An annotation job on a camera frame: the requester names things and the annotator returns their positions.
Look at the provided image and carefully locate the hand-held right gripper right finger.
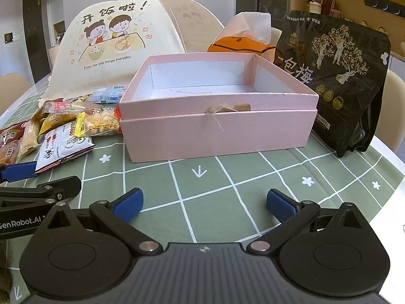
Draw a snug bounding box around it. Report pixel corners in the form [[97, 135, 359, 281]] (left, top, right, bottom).
[[246, 189, 369, 256]]

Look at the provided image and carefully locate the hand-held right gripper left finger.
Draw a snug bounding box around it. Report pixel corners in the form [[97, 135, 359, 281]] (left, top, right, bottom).
[[39, 187, 163, 257]]

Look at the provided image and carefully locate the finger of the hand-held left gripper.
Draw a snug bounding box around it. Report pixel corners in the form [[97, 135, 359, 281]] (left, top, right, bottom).
[[0, 176, 82, 208], [0, 161, 38, 184]]

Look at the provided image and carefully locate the brown bread packet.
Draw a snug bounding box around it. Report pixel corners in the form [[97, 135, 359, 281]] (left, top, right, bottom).
[[0, 141, 19, 165]]

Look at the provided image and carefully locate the beige wafer stick packet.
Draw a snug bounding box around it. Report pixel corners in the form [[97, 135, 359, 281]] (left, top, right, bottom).
[[17, 119, 42, 159]]

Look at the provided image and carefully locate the dark red snack packet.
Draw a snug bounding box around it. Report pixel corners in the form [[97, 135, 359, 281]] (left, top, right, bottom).
[[0, 121, 27, 146]]

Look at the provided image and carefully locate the white rice cracker packet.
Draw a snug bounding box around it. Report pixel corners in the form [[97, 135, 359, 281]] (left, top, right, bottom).
[[34, 123, 96, 174]]

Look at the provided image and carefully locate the golden brown snack packet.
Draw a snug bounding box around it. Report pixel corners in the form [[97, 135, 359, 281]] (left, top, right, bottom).
[[38, 113, 78, 135]]

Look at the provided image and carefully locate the red white-label snack packet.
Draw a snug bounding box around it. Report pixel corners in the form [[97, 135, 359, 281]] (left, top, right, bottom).
[[41, 100, 87, 113]]

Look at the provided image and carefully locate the yellow-green snack packet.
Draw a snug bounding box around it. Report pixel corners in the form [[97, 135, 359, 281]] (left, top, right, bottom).
[[74, 106, 122, 137]]

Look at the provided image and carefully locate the pink cardboard box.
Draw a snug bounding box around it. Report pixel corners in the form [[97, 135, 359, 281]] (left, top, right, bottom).
[[118, 54, 319, 164]]

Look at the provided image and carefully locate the pale blue snack packet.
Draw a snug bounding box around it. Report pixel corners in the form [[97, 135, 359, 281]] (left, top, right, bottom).
[[85, 90, 106, 103], [103, 85, 129, 101]]

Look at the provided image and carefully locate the green checked tablecloth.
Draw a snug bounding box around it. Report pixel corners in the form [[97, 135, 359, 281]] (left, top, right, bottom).
[[0, 82, 405, 304]]

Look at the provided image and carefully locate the beige dining chair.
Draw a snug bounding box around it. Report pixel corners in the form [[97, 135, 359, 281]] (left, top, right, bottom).
[[369, 70, 405, 156], [269, 27, 283, 48], [47, 46, 60, 73], [0, 73, 30, 115]]

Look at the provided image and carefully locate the black snack bag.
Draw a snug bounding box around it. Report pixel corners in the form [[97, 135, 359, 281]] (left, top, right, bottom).
[[274, 10, 391, 159]]

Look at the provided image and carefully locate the dark door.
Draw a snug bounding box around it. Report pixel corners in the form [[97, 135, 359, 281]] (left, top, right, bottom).
[[22, 0, 51, 86]]

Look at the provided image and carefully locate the printed mesh food cover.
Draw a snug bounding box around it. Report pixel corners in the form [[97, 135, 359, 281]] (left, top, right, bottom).
[[43, 0, 227, 102]]

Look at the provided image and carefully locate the orange tissue box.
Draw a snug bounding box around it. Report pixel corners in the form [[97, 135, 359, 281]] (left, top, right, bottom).
[[207, 35, 277, 64]]

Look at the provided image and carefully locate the white tissue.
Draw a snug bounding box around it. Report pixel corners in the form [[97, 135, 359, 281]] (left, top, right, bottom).
[[218, 12, 272, 43]]

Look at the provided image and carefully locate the black wall rack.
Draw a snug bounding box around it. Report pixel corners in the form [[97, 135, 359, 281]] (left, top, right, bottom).
[[364, 0, 405, 15]]

